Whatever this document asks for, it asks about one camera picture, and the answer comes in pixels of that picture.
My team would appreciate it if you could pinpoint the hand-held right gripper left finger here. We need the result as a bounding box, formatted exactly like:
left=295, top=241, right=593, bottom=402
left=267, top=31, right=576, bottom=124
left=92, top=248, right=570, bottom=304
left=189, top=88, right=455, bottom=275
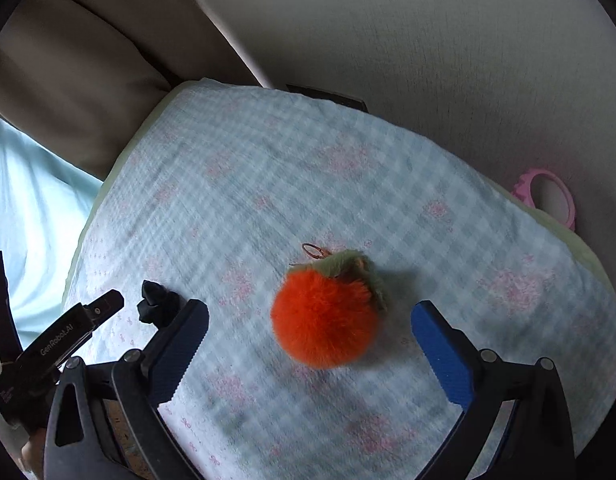
left=43, top=298, right=211, bottom=480

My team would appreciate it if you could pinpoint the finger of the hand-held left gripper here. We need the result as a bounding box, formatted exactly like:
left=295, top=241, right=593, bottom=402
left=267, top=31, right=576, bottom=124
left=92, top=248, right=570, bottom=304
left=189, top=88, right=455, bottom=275
left=80, top=290, right=125, bottom=332
left=0, top=251, right=24, bottom=364

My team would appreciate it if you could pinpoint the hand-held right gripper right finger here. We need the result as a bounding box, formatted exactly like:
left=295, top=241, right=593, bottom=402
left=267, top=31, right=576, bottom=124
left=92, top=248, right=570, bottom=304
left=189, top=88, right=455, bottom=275
left=410, top=300, right=576, bottom=480

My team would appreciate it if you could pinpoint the small black cap object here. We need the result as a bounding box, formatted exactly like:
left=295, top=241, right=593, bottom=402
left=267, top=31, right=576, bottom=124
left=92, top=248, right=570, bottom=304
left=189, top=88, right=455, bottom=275
left=138, top=280, right=183, bottom=327

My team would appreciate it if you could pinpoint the orange plush persimmon keychain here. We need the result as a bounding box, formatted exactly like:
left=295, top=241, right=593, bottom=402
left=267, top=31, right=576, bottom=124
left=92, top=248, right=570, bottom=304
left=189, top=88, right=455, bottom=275
left=270, top=242, right=389, bottom=371

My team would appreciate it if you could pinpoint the person's left hand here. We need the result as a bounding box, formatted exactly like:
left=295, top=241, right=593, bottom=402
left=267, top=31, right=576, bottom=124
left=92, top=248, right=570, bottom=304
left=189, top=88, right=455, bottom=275
left=20, top=432, right=45, bottom=474

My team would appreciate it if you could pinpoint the light blue hanging cloth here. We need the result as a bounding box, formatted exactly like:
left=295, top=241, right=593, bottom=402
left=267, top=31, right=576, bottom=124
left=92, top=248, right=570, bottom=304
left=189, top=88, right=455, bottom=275
left=0, top=110, right=101, bottom=361

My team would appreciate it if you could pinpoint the pale green mattress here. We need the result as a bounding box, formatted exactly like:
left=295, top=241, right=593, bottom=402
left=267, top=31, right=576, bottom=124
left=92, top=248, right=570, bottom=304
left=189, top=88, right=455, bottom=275
left=68, top=79, right=596, bottom=311

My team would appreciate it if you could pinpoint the checked light blue bed sheet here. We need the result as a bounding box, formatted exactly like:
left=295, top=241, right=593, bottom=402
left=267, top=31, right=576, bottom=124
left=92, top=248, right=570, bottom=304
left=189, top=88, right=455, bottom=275
left=63, top=80, right=616, bottom=480

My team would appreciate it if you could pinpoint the beige curtain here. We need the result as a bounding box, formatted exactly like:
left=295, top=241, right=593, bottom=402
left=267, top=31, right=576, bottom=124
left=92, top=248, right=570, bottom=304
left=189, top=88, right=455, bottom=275
left=0, top=0, right=273, bottom=181

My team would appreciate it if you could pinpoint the dark flat object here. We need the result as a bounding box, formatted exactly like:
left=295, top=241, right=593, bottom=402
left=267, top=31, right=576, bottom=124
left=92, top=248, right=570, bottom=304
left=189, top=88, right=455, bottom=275
left=286, top=84, right=369, bottom=112

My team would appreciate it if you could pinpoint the pink round frame mirror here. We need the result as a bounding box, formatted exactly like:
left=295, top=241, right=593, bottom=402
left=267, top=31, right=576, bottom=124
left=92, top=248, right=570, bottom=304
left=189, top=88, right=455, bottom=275
left=512, top=170, right=576, bottom=233

